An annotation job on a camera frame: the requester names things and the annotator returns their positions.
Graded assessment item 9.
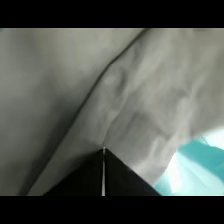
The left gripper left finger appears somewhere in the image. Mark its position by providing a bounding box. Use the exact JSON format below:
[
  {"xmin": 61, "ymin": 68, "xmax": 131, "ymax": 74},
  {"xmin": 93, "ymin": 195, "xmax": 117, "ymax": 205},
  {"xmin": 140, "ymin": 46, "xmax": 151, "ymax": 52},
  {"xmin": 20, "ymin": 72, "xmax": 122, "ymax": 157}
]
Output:
[{"xmin": 43, "ymin": 148, "xmax": 104, "ymax": 197}]

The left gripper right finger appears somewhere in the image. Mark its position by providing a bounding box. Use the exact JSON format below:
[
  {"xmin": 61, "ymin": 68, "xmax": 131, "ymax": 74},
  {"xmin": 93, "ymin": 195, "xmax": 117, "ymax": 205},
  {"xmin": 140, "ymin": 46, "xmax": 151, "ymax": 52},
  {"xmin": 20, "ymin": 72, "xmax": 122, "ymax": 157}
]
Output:
[{"xmin": 104, "ymin": 147, "xmax": 162, "ymax": 197}]

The grey shirt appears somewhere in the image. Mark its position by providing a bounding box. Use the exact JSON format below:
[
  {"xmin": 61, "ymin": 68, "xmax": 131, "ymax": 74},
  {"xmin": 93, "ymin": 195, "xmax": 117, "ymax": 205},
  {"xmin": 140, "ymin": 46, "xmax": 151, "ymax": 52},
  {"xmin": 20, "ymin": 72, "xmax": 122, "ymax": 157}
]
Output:
[{"xmin": 0, "ymin": 27, "xmax": 224, "ymax": 197}]

